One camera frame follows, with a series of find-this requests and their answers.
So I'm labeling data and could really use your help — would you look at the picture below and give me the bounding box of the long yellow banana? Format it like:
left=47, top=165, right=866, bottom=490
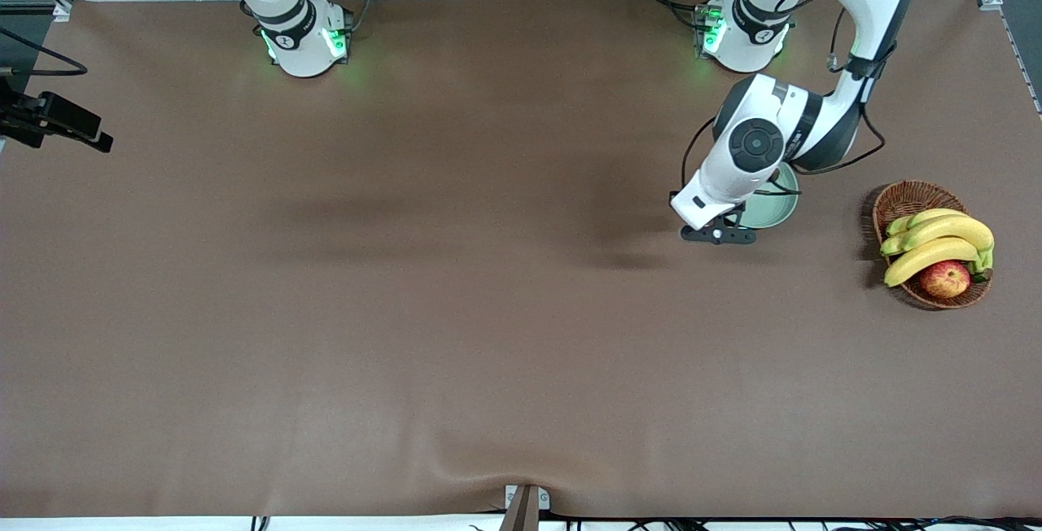
left=883, top=237, right=982, bottom=288
left=880, top=214, right=996, bottom=257

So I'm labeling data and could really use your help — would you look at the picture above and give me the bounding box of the brown wicker basket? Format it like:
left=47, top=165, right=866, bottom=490
left=872, top=180, right=993, bottom=310

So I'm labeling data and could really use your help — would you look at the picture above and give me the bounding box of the brown table cloth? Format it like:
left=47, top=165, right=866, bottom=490
left=0, top=0, right=1042, bottom=520

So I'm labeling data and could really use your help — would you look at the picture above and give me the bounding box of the small greenish yellow banana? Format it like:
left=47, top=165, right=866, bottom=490
left=886, top=208, right=968, bottom=237

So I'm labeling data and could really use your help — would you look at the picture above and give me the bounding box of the red yellow apple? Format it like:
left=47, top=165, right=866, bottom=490
left=919, top=260, right=972, bottom=300

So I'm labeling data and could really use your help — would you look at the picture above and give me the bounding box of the metal clamp bracket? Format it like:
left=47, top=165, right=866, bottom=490
left=504, top=484, right=551, bottom=511

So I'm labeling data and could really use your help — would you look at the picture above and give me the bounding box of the brown wooden bar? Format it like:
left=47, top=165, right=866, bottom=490
left=498, top=485, right=541, bottom=531

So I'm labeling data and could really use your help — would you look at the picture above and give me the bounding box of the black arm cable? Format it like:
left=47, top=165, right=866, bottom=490
left=680, top=0, right=888, bottom=198
left=0, top=26, right=89, bottom=77

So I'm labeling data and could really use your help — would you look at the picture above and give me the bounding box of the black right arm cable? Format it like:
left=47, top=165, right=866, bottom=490
left=0, top=26, right=89, bottom=77

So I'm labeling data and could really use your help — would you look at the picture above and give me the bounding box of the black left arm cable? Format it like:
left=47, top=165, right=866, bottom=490
left=680, top=0, right=888, bottom=198

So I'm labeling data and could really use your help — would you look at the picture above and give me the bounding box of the mint green round plate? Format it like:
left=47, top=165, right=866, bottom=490
left=737, top=163, right=801, bottom=230

